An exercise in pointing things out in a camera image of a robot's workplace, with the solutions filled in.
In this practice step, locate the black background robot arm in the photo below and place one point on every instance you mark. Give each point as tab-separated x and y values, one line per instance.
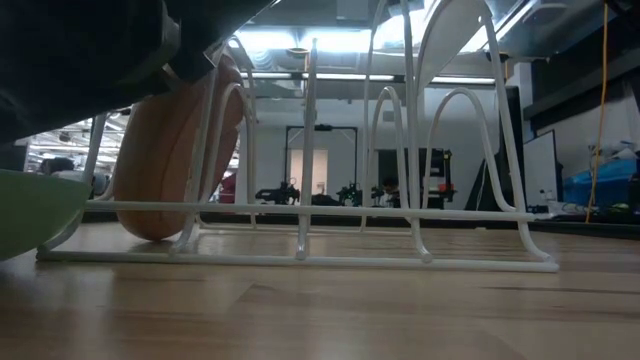
350	195
280	195

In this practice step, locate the green bowl white inside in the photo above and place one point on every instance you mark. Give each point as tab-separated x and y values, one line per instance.
35	215

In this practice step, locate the black equipment cabinet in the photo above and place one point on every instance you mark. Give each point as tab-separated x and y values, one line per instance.
440	170

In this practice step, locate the black door frame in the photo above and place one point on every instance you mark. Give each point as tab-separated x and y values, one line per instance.
322	128

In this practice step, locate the brown wooden plate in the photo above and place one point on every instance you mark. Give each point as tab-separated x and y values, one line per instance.
155	165

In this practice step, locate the blue tarp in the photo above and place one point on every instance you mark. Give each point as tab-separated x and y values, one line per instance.
605	182

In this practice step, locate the person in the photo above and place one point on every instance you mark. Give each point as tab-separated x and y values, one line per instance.
57	165

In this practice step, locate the dark shelf unit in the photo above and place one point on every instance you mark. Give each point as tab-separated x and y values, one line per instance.
575	75

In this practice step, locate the white board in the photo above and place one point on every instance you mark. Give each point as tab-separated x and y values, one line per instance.
540	170

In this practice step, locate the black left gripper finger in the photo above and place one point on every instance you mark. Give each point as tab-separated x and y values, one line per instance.
210	30

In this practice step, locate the black table frame rail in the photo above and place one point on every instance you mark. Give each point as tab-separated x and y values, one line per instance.
600	227

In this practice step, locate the black display stand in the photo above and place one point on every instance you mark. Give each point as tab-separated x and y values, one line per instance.
480	197

